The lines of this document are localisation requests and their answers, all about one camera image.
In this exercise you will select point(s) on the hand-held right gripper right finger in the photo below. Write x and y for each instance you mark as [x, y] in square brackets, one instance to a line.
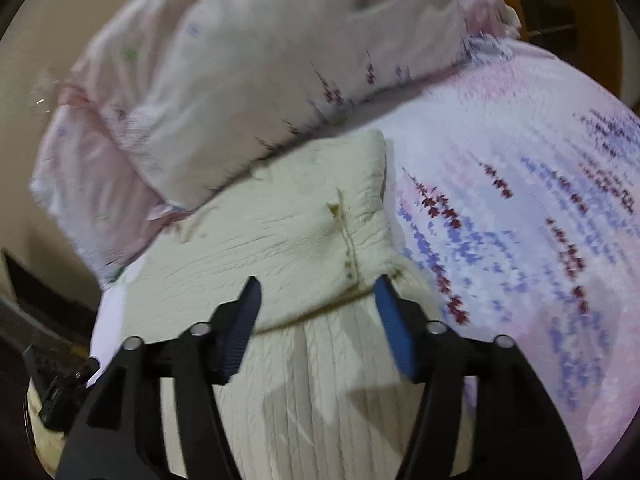
[395, 332]

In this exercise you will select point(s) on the dark bedside furniture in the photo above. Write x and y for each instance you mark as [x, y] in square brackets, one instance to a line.
[45, 295]

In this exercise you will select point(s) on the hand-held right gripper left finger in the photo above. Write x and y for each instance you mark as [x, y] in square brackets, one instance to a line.
[241, 332]

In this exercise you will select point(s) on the floral bed sheet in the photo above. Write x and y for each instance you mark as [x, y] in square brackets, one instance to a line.
[510, 140]

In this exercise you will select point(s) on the cream crinkled garment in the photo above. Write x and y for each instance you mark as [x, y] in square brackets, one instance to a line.
[280, 240]

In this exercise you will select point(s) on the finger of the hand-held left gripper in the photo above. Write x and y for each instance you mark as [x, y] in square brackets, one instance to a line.
[60, 392]

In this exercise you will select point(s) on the white floral pillow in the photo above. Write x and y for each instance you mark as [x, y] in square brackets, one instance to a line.
[260, 60]

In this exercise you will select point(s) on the white ribbed knit garment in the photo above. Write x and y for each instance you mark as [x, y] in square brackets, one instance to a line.
[320, 390]

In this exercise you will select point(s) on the pink ruffled pillow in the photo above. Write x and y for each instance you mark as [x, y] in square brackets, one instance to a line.
[85, 170]

